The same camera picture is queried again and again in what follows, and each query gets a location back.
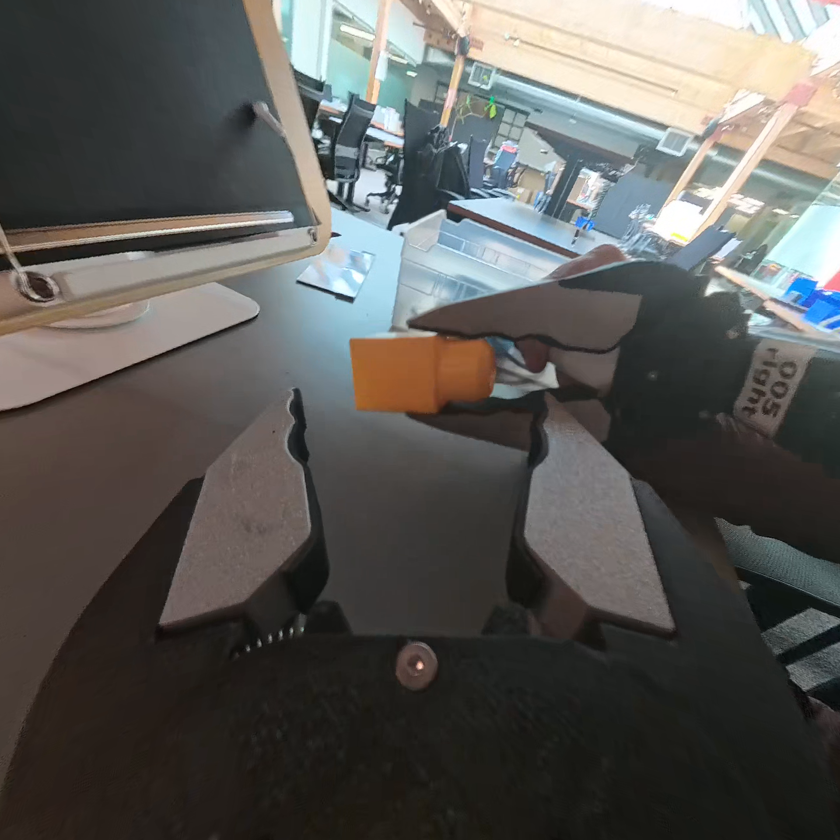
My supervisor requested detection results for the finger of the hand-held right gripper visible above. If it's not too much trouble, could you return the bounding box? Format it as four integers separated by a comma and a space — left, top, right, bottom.
406, 343, 626, 455
406, 274, 645, 352

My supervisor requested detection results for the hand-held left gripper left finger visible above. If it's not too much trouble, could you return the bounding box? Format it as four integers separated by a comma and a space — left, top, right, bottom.
158, 387, 330, 631

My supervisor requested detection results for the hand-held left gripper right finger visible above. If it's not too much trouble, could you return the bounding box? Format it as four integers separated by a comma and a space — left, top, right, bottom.
507, 392, 678, 639

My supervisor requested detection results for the orange plastic block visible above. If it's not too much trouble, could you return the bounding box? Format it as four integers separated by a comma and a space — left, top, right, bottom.
348, 331, 498, 415

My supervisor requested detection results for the person's right hand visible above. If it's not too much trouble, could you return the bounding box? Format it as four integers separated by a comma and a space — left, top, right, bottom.
543, 243, 634, 282

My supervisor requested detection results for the dark office table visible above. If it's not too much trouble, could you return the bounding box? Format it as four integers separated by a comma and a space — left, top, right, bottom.
446, 196, 621, 258

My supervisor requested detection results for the clear plastic bin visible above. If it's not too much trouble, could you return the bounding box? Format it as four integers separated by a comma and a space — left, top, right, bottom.
391, 209, 595, 332

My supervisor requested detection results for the blue storage bin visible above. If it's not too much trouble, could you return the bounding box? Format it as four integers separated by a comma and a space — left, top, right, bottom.
780, 274, 840, 331

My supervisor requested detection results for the black mesh chair seat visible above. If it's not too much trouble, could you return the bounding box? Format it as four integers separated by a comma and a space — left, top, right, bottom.
718, 517, 840, 611

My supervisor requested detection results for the silver foil sheet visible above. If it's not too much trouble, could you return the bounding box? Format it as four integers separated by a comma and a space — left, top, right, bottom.
295, 243, 376, 304

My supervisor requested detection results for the black office chair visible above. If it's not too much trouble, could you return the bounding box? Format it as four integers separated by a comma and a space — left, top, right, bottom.
326, 94, 379, 214

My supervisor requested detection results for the black board with wooden frame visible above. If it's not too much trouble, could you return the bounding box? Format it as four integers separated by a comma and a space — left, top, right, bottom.
0, 0, 333, 337

